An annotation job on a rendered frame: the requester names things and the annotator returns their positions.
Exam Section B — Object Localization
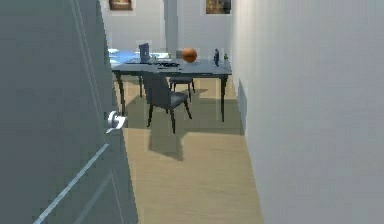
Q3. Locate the dark grey chair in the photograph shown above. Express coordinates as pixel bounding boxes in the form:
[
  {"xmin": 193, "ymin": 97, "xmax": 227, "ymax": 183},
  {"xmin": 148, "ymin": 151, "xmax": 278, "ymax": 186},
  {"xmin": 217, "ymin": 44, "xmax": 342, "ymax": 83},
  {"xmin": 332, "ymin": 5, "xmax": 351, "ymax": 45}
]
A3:
[
  {"xmin": 168, "ymin": 76, "xmax": 196, "ymax": 103},
  {"xmin": 140, "ymin": 70, "xmax": 193, "ymax": 135}
]

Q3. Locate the dark grey table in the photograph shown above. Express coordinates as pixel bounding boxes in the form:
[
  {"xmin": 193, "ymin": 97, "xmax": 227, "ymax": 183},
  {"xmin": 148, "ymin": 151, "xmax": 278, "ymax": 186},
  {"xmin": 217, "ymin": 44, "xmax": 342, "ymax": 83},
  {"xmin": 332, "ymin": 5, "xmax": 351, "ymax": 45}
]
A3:
[{"xmin": 111, "ymin": 58, "xmax": 233, "ymax": 123}]

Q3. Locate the grey room door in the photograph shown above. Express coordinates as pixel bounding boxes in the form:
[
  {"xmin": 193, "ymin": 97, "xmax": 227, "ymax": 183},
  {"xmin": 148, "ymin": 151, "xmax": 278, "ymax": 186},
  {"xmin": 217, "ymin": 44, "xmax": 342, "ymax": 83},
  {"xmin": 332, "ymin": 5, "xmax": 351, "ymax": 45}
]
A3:
[{"xmin": 0, "ymin": 0, "xmax": 139, "ymax": 224}]

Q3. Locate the brown framed picture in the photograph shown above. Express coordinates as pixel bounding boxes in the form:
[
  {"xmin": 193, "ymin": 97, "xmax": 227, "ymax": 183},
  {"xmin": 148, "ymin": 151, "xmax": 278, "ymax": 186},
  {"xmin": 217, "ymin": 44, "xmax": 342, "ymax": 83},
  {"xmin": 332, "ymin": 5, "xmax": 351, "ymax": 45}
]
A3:
[{"xmin": 108, "ymin": 0, "xmax": 134, "ymax": 11}]

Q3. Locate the yellow-brown framed picture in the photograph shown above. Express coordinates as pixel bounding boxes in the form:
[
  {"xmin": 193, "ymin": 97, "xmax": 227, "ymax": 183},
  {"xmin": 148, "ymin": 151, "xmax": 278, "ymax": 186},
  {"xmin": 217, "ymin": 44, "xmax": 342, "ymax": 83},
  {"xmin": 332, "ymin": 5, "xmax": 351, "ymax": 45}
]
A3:
[{"xmin": 205, "ymin": 0, "xmax": 232, "ymax": 15}]

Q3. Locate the silver door handle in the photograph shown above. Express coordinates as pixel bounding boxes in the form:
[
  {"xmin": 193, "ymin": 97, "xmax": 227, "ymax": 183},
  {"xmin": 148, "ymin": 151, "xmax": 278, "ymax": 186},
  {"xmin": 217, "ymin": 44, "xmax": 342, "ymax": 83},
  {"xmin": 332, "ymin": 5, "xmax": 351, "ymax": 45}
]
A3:
[{"xmin": 105, "ymin": 110, "xmax": 128, "ymax": 135}]

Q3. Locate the orange basketball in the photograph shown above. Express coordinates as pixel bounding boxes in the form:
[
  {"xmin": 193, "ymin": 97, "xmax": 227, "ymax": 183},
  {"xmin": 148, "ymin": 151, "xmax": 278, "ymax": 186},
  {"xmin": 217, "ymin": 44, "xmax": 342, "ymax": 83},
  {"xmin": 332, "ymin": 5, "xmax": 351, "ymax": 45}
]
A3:
[{"xmin": 181, "ymin": 47, "xmax": 198, "ymax": 64}]

